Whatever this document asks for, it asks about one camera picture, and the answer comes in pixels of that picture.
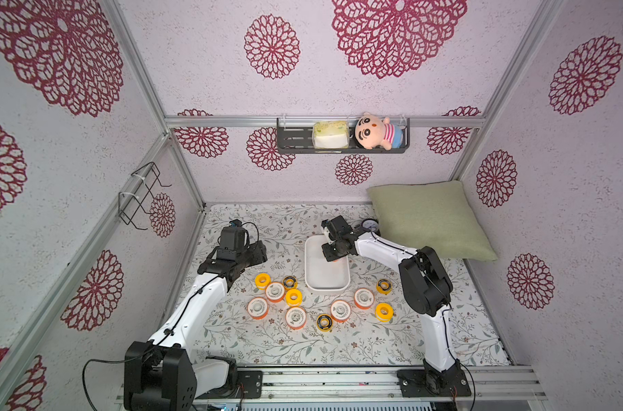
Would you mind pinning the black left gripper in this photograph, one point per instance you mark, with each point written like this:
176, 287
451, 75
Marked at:
258, 253

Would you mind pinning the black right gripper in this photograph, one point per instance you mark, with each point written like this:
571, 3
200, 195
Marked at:
335, 247

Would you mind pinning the white plastic storage box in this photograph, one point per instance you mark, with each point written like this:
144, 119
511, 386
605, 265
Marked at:
321, 276

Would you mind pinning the black yellow small tape roll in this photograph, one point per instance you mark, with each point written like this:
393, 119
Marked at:
290, 282

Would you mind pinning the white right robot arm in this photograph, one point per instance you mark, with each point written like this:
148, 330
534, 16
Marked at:
426, 288

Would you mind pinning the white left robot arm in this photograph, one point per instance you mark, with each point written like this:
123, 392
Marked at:
159, 373

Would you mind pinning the yellow tape roll far left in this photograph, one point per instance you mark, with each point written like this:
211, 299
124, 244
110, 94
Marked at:
262, 281

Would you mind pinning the yellow tape roll centre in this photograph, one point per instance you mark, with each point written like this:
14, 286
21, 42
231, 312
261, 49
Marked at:
294, 297

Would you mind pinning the yellow tape roll right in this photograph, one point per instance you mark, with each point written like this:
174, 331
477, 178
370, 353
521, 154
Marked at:
384, 312

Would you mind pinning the black round alarm clock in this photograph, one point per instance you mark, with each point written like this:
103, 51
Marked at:
371, 225

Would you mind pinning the green square pillow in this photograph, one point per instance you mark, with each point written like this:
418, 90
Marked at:
435, 215

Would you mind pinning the yellow-green sponge pack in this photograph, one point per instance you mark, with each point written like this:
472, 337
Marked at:
331, 135

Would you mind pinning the cartoon boy plush doll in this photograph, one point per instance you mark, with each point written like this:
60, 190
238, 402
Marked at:
374, 132

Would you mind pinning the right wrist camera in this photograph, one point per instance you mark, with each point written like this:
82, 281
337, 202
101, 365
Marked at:
330, 233

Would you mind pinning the black wall shelf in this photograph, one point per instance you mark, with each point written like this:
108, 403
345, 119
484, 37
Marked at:
299, 137

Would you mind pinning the black wire wall rack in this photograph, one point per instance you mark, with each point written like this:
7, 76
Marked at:
132, 202

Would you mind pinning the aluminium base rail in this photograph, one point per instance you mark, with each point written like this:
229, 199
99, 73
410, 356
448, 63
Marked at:
472, 384

